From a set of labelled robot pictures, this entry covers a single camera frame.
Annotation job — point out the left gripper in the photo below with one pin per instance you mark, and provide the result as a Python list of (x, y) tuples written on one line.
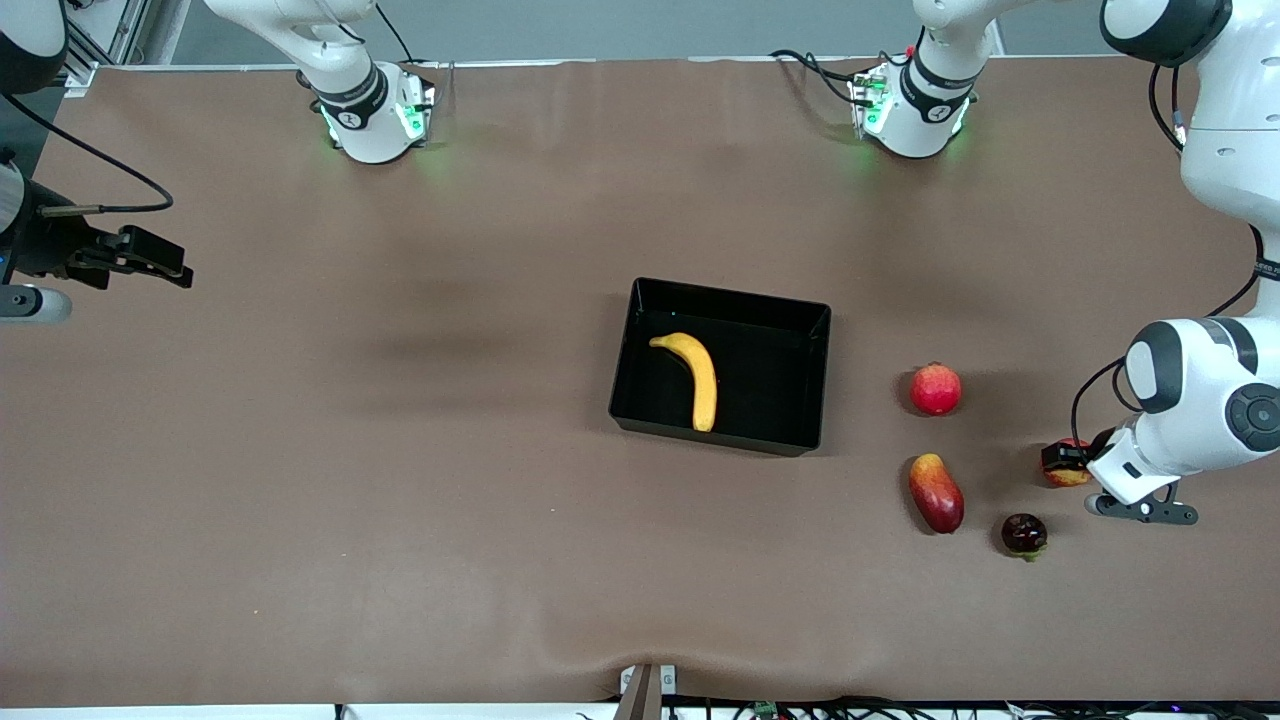
[(1066, 458)]

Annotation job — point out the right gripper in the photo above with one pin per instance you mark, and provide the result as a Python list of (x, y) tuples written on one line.
[(50, 252)]

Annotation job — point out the red yellow apple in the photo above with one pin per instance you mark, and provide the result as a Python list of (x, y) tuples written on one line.
[(1070, 479)]

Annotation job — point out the black plastic box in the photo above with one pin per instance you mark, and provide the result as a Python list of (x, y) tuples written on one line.
[(770, 400)]

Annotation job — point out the yellow banana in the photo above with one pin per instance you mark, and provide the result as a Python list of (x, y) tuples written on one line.
[(705, 390)]

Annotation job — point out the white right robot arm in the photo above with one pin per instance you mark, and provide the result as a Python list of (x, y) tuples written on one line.
[(370, 130)]

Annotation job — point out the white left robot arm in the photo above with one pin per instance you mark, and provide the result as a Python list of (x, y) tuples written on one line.
[(1230, 130)]

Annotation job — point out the dark purple mangosteen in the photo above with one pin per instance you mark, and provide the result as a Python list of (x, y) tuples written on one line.
[(1024, 533)]

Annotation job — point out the red yellow mango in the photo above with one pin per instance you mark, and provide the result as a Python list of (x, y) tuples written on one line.
[(937, 495)]

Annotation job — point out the red pomegranate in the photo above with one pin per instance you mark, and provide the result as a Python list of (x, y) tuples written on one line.
[(935, 390)]

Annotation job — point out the brown table cover mat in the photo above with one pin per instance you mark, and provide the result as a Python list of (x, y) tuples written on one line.
[(400, 450)]

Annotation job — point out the aluminium frame profile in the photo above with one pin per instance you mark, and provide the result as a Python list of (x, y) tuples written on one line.
[(80, 75)]

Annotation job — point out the white table edge bracket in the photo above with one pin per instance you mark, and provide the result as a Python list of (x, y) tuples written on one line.
[(668, 680)]

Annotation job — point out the grey camera stand pole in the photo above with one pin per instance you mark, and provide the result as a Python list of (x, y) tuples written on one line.
[(640, 700)]

